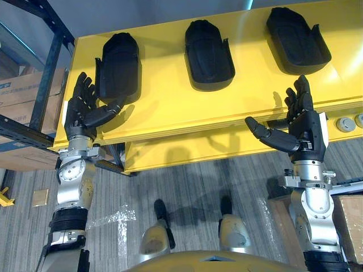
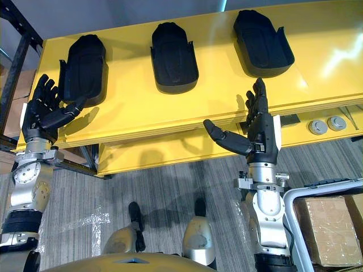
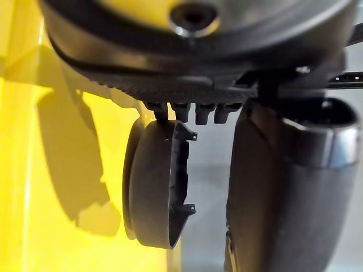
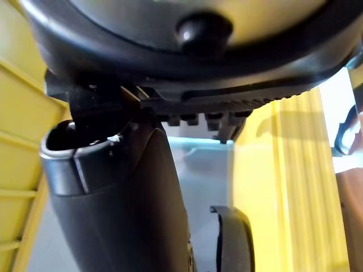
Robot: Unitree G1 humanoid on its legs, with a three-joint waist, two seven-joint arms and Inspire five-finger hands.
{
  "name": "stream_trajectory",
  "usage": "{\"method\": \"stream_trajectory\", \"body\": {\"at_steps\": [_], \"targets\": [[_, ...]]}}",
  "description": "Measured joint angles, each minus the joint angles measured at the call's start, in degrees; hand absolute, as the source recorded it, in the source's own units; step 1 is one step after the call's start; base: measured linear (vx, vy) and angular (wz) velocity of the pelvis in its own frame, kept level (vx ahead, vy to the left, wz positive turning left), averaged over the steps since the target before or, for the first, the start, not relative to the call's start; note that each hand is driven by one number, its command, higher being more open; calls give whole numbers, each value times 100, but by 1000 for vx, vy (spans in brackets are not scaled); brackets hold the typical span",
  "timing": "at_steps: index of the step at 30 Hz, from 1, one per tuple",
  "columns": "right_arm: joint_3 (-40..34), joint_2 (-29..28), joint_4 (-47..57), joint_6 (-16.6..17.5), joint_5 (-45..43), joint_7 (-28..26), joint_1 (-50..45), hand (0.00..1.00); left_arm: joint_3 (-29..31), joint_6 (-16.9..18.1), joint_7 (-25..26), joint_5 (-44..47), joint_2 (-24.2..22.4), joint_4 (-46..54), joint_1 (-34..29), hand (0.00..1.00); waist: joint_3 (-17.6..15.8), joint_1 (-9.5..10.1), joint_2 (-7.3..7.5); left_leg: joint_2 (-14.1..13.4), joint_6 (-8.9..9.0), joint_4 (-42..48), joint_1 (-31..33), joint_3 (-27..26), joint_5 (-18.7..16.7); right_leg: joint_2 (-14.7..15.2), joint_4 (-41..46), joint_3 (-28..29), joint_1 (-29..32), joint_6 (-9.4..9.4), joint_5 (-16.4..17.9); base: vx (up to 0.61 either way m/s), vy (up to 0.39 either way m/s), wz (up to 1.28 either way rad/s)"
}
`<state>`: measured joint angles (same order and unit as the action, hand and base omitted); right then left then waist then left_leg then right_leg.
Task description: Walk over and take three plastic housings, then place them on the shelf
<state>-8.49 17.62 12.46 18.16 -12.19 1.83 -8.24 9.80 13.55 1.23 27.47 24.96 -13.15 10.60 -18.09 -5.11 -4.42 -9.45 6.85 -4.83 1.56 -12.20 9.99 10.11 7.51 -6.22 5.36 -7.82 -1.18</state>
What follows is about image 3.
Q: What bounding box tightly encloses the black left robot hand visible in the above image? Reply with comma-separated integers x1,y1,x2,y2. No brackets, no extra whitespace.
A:
39,0,363,272

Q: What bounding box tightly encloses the black round plastic housing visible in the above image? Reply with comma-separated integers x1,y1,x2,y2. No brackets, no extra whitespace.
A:
121,116,199,252

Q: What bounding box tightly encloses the yellow metal shelf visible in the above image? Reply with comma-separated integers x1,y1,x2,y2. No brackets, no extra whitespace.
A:
0,0,184,272

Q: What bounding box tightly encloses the black perforated shelf rail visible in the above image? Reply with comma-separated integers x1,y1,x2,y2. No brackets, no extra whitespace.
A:
328,69,363,86

